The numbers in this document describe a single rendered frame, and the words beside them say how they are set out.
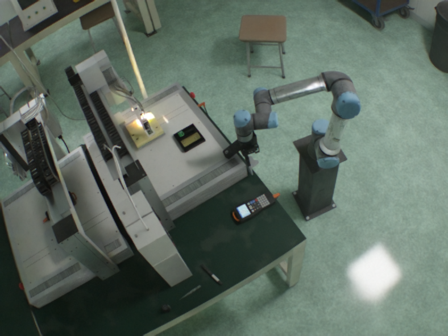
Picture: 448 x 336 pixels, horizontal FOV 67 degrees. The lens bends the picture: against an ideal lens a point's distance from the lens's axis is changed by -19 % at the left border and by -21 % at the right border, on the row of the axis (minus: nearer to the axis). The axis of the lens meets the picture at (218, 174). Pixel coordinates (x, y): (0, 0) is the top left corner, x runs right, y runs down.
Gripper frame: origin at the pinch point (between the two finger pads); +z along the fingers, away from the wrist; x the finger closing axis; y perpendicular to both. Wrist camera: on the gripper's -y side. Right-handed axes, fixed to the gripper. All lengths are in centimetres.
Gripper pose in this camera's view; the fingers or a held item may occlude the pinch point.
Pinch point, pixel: (245, 162)
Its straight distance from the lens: 205.7
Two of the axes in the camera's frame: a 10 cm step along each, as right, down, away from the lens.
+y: 9.3, -3.7, 0.7
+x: -3.5, -7.7, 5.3
